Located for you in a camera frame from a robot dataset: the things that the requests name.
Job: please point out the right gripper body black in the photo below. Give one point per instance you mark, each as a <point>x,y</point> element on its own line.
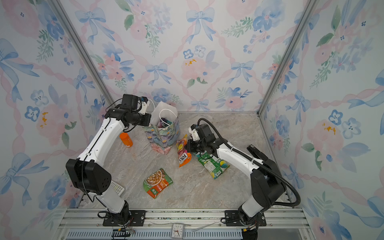
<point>197,146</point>

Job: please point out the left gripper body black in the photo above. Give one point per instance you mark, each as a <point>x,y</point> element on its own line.
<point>142,120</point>

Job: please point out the green Fox's spring tea packet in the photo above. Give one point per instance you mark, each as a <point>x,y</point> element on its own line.
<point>213,165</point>

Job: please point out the orange Fox's lemon candy packet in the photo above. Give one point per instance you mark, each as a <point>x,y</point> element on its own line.
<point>183,155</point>

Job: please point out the floral paper gift bag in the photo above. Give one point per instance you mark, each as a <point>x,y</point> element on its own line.
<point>162,139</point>

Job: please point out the purple Fox's candy packet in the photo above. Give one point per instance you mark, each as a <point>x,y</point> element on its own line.
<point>165,123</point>

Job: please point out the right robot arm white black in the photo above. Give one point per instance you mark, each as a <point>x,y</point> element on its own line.
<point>266,181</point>

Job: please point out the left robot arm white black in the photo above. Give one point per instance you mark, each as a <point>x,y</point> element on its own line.
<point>87,172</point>

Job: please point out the orange bottle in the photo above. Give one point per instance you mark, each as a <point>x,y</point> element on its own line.
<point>126,140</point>

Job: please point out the black stapler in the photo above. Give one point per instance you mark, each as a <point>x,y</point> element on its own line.
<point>256,153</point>

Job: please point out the orange green noodle packet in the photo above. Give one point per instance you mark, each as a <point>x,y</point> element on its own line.
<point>156,183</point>

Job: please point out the white calculator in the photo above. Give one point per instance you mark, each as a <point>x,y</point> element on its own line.
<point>119,189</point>

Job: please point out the small white clock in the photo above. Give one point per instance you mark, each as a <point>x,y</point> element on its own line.
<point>177,232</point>

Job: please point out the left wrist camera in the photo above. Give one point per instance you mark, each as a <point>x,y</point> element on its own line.
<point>134,103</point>

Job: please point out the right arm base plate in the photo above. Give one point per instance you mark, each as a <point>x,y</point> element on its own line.
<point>236,218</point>

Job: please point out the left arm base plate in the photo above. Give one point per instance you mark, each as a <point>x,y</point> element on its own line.
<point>132,218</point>

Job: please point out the aluminium frame rail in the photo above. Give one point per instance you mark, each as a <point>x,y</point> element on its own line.
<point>200,224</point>

